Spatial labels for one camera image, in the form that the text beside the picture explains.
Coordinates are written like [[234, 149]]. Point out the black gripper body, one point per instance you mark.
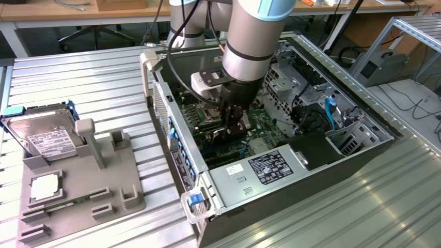
[[242, 94]]

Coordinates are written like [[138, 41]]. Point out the graphics card with metal bracket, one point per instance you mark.
[[218, 138]]

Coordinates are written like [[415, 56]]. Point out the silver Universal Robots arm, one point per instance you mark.
[[248, 46]]

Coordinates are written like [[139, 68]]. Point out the CPU socket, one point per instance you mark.
[[210, 113]]

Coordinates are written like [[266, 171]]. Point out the green motherboard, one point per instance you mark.
[[266, 118]]

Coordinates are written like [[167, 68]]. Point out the silver chipset heat sink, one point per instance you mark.
[[260, 146]]

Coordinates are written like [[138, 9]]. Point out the perforated metal drive cage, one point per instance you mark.
[[283, 85]]

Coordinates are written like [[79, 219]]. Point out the black RAM slot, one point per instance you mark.
[[190, 100], [184, 94]]

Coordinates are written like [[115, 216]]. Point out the grey power supply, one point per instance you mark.
[[234, 186]]

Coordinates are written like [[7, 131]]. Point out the blue plastic latch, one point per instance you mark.
[[194, 200]]

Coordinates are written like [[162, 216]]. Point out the metal disk bay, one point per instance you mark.
[[355, 139]]

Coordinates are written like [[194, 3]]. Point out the open dark PC case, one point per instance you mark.
[[276, 219]]

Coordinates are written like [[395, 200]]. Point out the black slanted pole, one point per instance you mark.
[[344, 23]]

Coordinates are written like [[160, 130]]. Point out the black office chair base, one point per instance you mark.
[[96, 33]]

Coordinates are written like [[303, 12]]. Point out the brown cardboard box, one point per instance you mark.
[[120, 5]]

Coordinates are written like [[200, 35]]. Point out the grey parts rack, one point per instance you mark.
[[79, 186]]

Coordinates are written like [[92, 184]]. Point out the long wooden desk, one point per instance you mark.
[[379, 7]]

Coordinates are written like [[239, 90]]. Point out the hard disk with blue carrier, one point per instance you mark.
[[44, 137]]

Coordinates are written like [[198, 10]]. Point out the green RAM stick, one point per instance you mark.
[[68, 204]]

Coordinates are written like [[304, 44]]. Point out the silver CPU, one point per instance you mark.
[[44, 188]]

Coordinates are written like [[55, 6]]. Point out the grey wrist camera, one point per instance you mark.
[[203, 85]]

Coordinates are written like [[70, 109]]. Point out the aluminium slat table frame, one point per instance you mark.
[[417, 28]]

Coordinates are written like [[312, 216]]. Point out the wooden desk with white frame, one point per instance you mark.
[[35, 13]]

